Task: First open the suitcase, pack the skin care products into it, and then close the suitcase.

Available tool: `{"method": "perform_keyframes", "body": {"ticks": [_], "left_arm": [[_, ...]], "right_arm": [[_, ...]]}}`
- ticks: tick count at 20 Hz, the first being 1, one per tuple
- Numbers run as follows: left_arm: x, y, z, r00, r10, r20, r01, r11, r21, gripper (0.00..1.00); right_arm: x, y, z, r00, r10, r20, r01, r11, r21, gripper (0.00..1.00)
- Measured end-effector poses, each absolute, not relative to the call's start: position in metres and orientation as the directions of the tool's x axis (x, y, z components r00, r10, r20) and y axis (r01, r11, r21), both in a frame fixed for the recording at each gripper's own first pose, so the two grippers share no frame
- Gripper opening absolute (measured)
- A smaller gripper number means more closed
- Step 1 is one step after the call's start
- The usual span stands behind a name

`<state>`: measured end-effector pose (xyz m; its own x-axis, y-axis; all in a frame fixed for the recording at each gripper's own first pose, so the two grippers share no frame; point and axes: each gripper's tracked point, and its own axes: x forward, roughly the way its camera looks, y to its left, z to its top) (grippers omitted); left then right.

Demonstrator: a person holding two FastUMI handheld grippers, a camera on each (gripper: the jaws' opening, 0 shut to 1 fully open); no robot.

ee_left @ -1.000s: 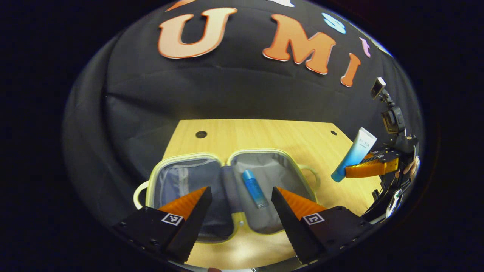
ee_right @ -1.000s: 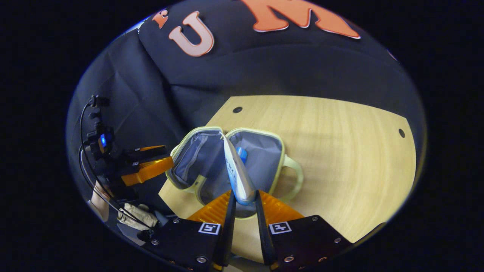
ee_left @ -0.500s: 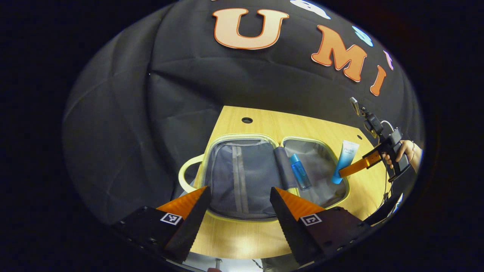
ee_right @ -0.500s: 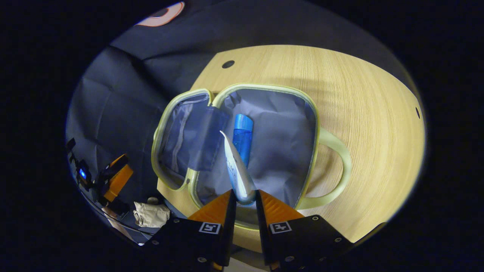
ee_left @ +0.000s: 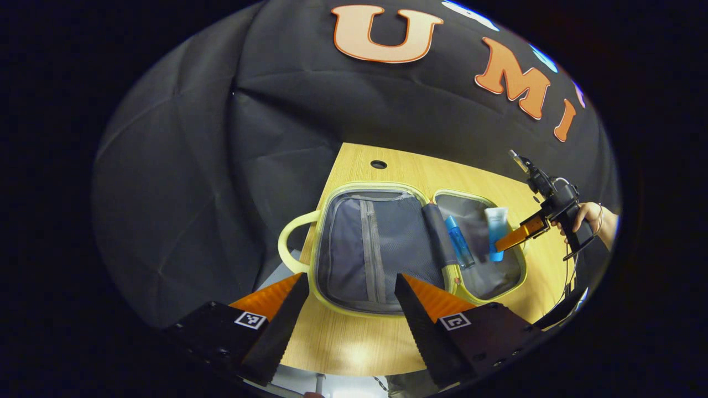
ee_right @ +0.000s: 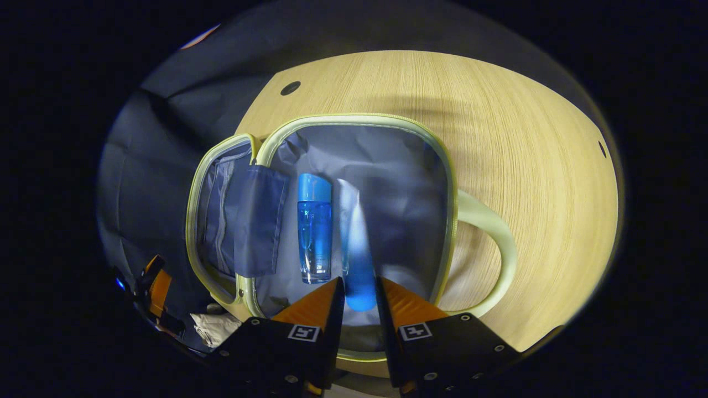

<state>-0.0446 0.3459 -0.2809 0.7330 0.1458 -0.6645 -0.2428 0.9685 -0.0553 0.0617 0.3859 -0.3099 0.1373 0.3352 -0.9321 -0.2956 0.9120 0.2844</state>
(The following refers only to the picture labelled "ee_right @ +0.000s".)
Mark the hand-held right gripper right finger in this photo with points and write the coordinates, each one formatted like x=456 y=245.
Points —
x=384 y=326

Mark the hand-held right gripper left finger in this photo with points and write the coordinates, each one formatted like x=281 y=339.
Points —
x=337 y=315

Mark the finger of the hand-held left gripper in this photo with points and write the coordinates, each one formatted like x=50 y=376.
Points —
x=157 y=287

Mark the blue squeeze tube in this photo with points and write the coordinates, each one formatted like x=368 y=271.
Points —
x=359 y=271

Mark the blue capped clear bottle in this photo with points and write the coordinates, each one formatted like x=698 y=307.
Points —
x=314 y=232

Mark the cream suitcase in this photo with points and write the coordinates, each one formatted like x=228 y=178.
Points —
x=398 y=182

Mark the white crumpled cloth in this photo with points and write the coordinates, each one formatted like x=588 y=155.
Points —
x=215 y=329

